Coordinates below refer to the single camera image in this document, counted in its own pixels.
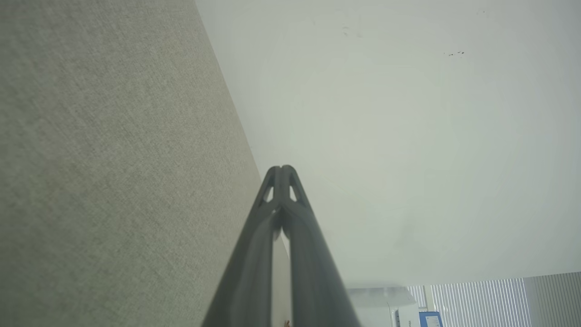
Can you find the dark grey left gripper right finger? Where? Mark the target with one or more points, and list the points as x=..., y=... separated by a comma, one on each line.
x=313, y=281

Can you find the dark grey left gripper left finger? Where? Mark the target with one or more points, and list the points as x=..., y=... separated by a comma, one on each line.
x=249, y=272

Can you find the grey fabric sofa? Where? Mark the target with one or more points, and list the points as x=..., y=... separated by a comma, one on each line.
x=113, y=159

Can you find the white vertical window blinds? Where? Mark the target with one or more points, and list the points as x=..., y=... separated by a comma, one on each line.
x=490, y=302

